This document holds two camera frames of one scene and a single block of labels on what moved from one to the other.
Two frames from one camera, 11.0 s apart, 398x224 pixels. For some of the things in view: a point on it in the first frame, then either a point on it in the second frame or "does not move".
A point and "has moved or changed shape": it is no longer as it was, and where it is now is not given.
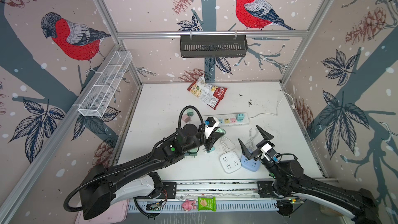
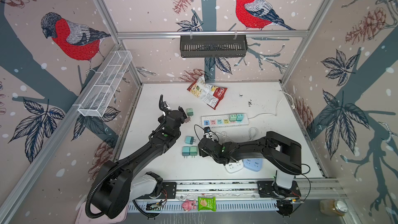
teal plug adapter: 240,117 does not move
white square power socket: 230,161 does not move
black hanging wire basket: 213,46 does not move
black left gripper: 212,139 to 183,115
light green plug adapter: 219,130 has moved or changed shape
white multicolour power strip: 229,119 does not move
